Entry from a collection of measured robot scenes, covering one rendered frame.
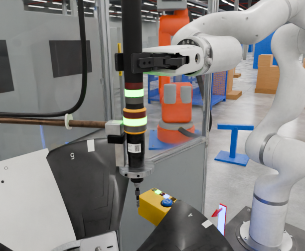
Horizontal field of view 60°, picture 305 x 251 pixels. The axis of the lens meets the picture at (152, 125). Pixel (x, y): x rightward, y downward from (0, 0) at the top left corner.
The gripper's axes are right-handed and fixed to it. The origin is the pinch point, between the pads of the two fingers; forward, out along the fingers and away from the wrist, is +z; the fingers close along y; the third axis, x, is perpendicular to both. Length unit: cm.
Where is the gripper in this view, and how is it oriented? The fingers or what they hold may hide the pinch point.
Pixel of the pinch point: (132, 62)
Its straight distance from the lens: 47.7
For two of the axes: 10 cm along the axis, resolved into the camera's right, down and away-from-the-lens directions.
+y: -6.9, -2.1, 6.9
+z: -7.2, 2.3, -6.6
